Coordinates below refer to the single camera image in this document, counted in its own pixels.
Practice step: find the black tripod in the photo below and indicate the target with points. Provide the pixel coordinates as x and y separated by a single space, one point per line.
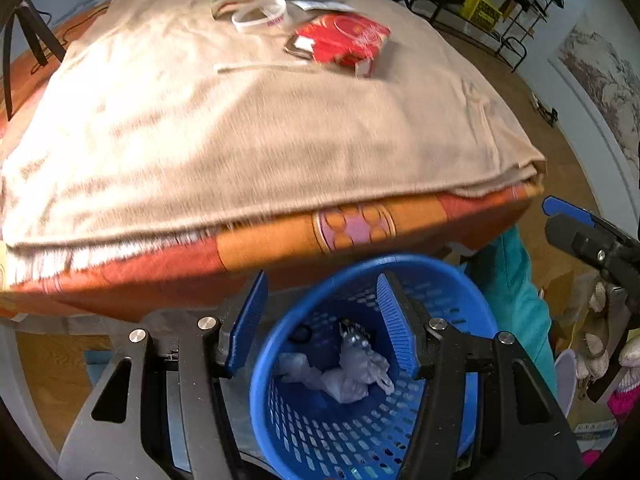
35 40

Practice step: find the silver packet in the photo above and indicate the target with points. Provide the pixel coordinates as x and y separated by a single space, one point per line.
325 6

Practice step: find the thin white stick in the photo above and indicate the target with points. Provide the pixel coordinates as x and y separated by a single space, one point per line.
250 66

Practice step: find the blue plastic basket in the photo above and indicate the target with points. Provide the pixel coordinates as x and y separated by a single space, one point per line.
310 425

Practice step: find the white round basin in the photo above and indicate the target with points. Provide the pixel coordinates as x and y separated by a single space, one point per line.
565 385

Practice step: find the pink cloth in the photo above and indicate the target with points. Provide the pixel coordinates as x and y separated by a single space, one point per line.
625 402

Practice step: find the yellow crate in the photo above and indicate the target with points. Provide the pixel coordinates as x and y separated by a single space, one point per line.
481 10

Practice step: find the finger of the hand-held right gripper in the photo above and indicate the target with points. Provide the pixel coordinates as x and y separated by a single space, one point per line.
580 245
567 207

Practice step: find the white tape roll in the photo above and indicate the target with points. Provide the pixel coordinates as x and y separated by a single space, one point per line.
245 24

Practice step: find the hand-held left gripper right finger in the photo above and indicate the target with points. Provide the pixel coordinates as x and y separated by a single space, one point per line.
395 330

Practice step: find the shiny foil wrapper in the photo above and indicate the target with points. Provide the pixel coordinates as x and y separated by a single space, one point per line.
356 334

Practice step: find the black clothes rack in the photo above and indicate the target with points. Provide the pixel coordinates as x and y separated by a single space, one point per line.
520 40

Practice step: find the small silver brown wrapper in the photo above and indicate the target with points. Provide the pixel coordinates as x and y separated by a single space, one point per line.
299 49

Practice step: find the person's teal trouser leg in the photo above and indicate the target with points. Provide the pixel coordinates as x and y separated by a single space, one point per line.
520 300

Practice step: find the orange floral bed sheet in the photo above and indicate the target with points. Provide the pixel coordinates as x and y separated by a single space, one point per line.
260 245

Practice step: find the red packet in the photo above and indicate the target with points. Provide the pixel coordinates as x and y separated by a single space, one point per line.
345 37

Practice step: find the person's right hand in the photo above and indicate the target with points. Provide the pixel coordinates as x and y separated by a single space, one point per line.
589 355

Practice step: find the clear bag with orange bits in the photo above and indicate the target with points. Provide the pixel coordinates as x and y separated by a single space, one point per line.
225 2

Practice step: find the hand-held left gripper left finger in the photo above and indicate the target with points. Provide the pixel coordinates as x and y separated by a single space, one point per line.
246 327

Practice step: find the white paper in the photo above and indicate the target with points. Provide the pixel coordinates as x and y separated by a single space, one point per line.
357 375
297 367

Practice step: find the beige towel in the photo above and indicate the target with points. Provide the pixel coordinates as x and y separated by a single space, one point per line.
250 125

